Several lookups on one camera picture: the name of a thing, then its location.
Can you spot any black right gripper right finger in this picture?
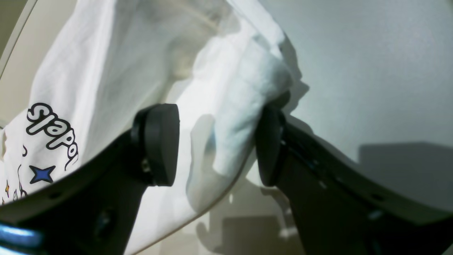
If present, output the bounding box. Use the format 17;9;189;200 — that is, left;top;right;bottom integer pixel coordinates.
254;106;452;255

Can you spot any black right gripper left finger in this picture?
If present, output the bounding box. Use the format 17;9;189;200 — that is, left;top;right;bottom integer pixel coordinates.
1;103;180;255

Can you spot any white t-shirt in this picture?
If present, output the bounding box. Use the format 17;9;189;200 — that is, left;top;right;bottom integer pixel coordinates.
1;0;292;255

